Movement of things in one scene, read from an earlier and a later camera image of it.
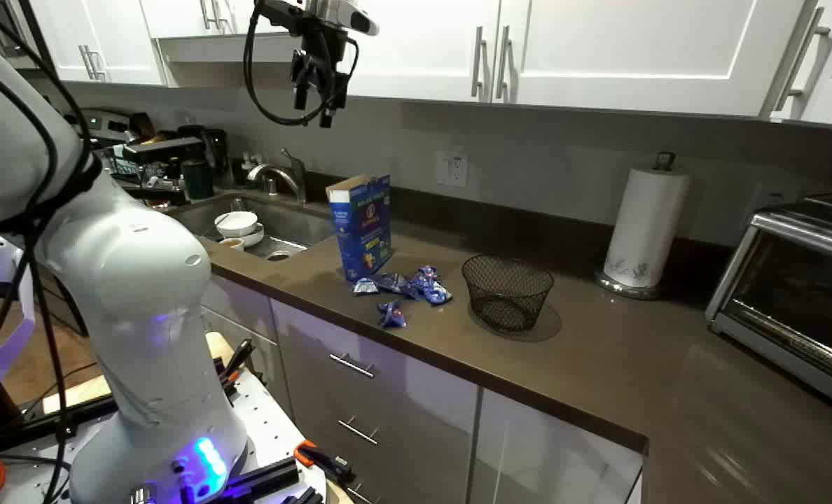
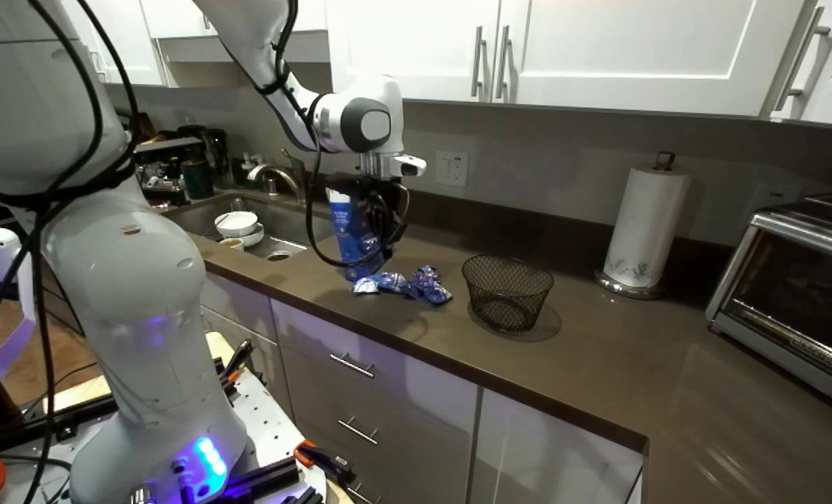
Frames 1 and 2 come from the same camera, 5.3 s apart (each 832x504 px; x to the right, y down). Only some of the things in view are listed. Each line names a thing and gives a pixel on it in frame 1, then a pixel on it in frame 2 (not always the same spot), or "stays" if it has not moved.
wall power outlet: (453, 170) stays
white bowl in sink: (242, 229) stays
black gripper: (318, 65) to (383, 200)
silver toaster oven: (793, 292) stays
